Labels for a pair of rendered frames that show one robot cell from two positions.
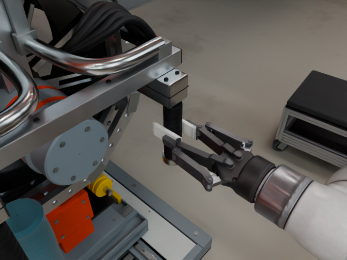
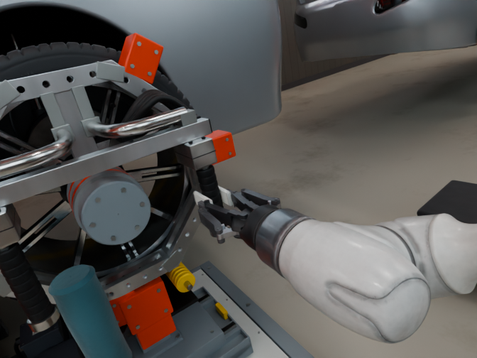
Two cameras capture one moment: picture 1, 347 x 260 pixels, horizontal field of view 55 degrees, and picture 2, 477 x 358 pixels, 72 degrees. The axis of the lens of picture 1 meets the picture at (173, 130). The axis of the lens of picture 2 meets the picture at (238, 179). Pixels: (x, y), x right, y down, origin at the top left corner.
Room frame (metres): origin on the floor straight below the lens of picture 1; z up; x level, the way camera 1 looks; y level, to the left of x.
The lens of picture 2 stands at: (-0.07, -0.25, 1.10)
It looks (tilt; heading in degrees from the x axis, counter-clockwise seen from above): 22 degrees down; 19
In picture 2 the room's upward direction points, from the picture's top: 12 degrees counter-clockwise
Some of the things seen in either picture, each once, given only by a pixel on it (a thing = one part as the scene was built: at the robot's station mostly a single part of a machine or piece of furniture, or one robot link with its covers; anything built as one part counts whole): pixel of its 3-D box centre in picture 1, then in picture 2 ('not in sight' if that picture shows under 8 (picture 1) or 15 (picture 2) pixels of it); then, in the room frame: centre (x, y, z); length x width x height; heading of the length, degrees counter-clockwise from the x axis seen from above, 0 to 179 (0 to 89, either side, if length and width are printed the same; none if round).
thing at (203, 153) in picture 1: (203, 158); (226, 217); (0.40, -0.05, 0.83); 0.11 x 0.01 x 0.04; 59
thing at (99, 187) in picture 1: (78, 166); (170, 264); (0.67, 0.28, 0.51); 0.29 x 0.06 x 0.06; 48
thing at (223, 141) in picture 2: not in sight; (214, 147); (0.75, 0.08, 0.85); 0.09 x 0.08 x 0.07; 138
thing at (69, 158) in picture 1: (46, 127); (106, 199); (0.46, 0.24, 0.85); 0.21 x 0.14 x 0.14; 48
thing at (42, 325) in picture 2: (7, 253); (25, 284); (0.23, 0.23, 0.83); 0.04 x 0.04 x 0.16
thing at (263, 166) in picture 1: (241, 171); (258, 224); (0.37, -0.12, 0.83); 0.09 x 0.08 x 0.07; 48
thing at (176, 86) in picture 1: (160, 81); (194, 150); (0.50, 0.02, 0.93); 0.09 x 0.05 x 0.05; 48
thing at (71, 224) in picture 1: (58, 209); (143, 301); (0.54, 0.32, 0.48); 0.16 x 0.12 x 0.17; 48
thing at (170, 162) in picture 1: (172, 130); (212, 199); (0.48, 0.00, 0.83); 0.04 x 0.04 x 0.16
